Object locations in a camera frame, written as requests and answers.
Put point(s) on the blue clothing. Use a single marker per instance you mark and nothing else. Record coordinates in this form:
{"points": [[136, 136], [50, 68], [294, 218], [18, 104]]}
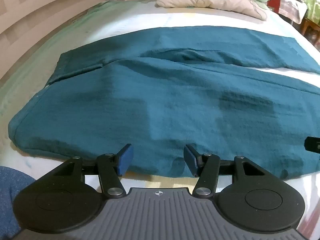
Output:
{"points": [[12, 195]]}

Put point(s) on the light wooden headboard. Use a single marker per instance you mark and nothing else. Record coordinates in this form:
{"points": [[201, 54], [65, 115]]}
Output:
{"points": [[37, 7]]}

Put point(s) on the green patterned cloth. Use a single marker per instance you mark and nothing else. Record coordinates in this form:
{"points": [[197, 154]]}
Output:
{"points": [[300, 2]]}

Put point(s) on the teal pants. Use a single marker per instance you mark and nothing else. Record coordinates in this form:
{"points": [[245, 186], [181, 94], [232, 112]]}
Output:
{"points": [[162, 100]]}

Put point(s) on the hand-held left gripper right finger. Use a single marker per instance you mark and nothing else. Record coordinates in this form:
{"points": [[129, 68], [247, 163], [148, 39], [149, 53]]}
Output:
{"points": [[190, 158]]}

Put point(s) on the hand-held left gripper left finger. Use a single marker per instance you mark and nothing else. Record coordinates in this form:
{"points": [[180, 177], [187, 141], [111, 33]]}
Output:
{"points": [[125, 158]]}

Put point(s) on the wooden stool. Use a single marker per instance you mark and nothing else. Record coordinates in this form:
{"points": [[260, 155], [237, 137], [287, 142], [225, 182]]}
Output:
{"points": [[311, 31]]}

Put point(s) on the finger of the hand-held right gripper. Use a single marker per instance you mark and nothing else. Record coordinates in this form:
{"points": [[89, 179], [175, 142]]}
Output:
{"points": [[313, 144]]}

